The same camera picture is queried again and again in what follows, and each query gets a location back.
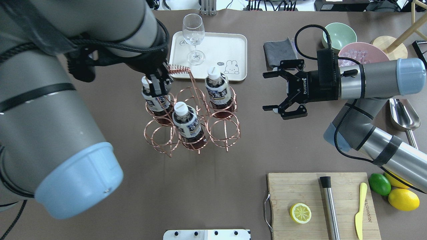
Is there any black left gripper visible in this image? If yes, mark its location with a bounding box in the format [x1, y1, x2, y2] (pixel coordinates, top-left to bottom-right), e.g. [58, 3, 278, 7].
[123, 50, 173, 97]

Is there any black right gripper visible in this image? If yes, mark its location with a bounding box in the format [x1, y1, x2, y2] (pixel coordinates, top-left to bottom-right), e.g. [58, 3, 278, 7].
[262, 49, 341, 120]

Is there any copper wire bottle basket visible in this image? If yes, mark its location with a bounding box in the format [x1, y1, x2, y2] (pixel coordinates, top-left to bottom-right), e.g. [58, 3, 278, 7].
[141, 64, 241, 157]

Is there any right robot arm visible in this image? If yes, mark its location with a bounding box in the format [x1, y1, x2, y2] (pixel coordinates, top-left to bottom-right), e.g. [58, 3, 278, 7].
[263, 49, 426, 193]

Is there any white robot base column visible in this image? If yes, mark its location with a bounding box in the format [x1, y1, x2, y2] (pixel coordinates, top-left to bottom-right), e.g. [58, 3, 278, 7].
[163, 229, 252, 240]

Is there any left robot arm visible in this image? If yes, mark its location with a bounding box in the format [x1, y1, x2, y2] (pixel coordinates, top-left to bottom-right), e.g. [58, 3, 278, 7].
[1, 0, 171, 219]

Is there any tea bottle back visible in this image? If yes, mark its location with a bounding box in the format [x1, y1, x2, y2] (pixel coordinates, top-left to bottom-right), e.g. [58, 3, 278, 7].
[141, 76, 173, 125]

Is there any tea bottle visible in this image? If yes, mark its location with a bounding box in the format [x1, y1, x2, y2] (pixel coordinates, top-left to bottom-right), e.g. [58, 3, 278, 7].
[141, 76, 173, 125]
[172, 101, 207, 150]
[205, 66, 235, 119]

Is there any tea bottle front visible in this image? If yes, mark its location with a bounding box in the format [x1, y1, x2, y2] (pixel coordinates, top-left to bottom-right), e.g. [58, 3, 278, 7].
[172, 101, 207, 150]

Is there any tea bottle middle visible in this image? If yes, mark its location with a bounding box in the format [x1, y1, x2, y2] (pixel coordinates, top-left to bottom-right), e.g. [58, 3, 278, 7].
[205, 66, 235, 119]

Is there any grey folded cloth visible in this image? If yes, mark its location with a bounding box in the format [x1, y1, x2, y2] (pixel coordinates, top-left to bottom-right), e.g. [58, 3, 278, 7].
[263, 38, 297, 68]

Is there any clear wine glass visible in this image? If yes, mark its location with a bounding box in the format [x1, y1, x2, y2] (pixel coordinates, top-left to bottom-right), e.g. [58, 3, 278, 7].
[182, 13, 205, 65]

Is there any green bowl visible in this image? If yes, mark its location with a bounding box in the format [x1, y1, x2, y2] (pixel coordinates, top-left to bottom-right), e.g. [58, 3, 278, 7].
[325, 22, 357, 52]

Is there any pink bowl with ice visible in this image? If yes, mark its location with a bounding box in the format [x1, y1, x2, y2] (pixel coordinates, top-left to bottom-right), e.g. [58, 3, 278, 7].
[338, 42, 390, 64]

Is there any cream rabbit tray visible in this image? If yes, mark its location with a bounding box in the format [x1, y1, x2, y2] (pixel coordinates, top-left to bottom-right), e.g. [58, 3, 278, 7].
[169, 31, 248, 82]

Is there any wooden cutting board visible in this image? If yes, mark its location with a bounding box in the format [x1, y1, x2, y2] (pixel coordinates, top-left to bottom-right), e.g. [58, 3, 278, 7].
[267, 173, 368, 240]

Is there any wooden glass tree stand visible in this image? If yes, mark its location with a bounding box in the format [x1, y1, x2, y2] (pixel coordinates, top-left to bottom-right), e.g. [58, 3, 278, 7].
[371, 0, 427, 60]

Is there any metal ice scoop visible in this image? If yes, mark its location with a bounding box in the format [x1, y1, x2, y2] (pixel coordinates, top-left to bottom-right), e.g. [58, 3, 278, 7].
[389, 98, 421, 149]

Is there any half lemon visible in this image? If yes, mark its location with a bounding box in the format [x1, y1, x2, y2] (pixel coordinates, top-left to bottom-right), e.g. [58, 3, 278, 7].
[290, 203, 312, 224]

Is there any green lime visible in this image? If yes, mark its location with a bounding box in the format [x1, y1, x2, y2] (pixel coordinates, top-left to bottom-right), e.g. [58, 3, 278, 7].
[368, 173, 391, 196]

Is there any yellow lemon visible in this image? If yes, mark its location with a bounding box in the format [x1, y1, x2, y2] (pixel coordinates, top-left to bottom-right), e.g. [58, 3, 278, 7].
[383, 172, 412, 189]
[388, 188, 420, 211]

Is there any metal muddler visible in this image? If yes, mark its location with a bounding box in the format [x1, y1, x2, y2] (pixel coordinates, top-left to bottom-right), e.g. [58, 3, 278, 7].
[319, 176, 341, 240]

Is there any yellow plastic knife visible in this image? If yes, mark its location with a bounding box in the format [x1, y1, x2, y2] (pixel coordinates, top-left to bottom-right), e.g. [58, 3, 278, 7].
[354, 182, 368, 240]

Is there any aluminium frame post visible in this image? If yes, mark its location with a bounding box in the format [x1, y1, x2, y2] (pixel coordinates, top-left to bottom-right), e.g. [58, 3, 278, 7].
[199, 0, 218, 16]

